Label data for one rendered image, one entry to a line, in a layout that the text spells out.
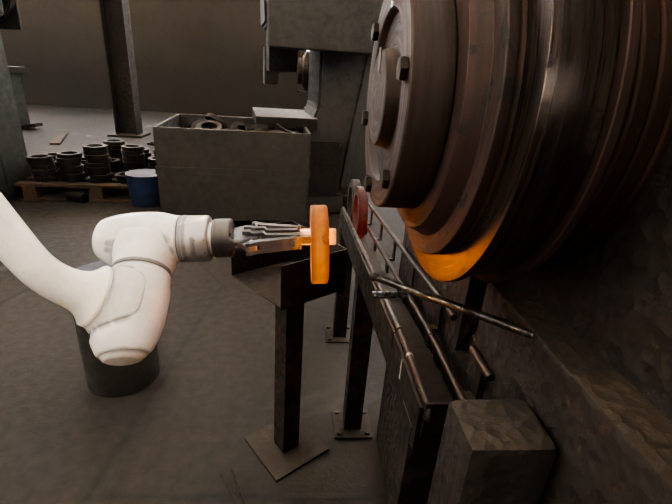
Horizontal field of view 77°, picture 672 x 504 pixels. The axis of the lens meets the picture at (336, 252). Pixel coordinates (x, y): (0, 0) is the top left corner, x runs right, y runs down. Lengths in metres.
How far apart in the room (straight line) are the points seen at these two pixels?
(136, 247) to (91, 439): 0.99
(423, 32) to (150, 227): 0.57
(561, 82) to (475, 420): 0.35
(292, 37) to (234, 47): 7.58
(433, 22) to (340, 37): 2.73
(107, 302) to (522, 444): 0.60
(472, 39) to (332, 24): 2.76
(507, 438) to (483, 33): 0.40
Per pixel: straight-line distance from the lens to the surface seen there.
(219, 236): 0.81
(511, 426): 0.54
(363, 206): 1.48
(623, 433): 0.47
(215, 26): 10.77
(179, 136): 3.03
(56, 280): 0.75
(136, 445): 1.63
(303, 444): 1.54
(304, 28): 3.16
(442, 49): 0.47
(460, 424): 0.52
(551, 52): 0.40
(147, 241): 0.82
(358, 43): 3.23
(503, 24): 0.44
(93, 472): 1.60
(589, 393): 0.50
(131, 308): 0.75
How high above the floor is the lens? 1.14
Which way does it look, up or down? 23 degrees down
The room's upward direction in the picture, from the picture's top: 4 degrees clockwise
